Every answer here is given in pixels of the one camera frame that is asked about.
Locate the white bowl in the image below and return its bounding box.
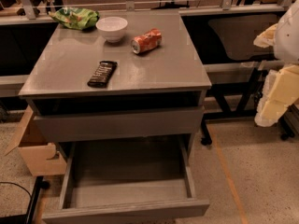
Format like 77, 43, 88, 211
96, 17, 128, 43

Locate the green chip bag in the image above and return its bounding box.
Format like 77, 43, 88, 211
49, 7, 100, 31

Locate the grey drawer cabinet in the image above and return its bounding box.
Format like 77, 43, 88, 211
18, 10, 213, 179

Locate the open grey middle drawer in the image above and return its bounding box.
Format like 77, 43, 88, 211
43, 135, 209, 224

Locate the black cable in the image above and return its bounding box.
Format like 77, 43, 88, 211
0, 181, 33, 201

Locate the black rolling table frame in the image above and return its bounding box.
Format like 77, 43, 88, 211
200, 63, 297, 147

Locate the closed grey top drawer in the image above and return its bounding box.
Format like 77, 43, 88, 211
34, 106, 204, 142

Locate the brown cardboard box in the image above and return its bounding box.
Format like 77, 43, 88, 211
5, 106, 66, 176

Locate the crushed orange soda can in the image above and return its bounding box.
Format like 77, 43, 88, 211
131, 28, 162, 54

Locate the metal railing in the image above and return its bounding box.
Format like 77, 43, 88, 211
0, 0, 299, 26

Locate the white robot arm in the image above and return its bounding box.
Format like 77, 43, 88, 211
253, 0, 299, 127

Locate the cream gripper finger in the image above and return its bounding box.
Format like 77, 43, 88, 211
254, 65, 299, 127
253, 24, 278, 48

